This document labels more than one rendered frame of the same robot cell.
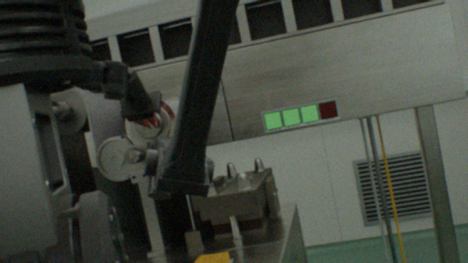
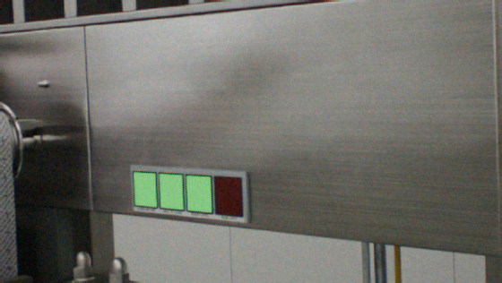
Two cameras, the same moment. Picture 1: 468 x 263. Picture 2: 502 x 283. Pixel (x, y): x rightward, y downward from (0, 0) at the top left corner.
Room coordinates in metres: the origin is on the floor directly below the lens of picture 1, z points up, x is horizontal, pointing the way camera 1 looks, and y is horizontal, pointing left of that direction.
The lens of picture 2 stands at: (0.39, -1.18, 1.36)
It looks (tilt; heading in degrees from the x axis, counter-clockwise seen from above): 3 degrees down; 37
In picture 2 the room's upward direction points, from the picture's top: 2 degrees counter-clockwise
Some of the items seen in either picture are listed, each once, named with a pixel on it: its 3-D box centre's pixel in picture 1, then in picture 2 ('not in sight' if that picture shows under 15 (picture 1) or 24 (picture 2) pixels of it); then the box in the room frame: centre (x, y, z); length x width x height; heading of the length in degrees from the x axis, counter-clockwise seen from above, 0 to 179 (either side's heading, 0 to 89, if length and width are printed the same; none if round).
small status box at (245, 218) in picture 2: (300, 115); (186, 192); (1.64, -0.23, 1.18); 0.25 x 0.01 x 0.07; 79
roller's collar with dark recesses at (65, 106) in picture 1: (58, 112); not in sight; (1.42, 0.47, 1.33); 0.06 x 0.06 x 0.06; 79
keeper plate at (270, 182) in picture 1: (273, 196); not in sight; (1.51, -0.08, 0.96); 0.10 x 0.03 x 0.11; 169
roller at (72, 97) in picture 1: (84, 110); not in sight; (1.57, 0.44, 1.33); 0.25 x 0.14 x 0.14; 169
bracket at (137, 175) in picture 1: (147, 199); not in sight; (1.36, 0.26, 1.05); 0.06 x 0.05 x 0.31; 169
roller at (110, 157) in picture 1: (132, 153); not in sight; (1.54, 0.31, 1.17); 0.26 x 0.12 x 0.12; 169
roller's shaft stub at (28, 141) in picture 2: not in sight; (17, 143); (1.68, 0.16, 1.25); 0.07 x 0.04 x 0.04; 169
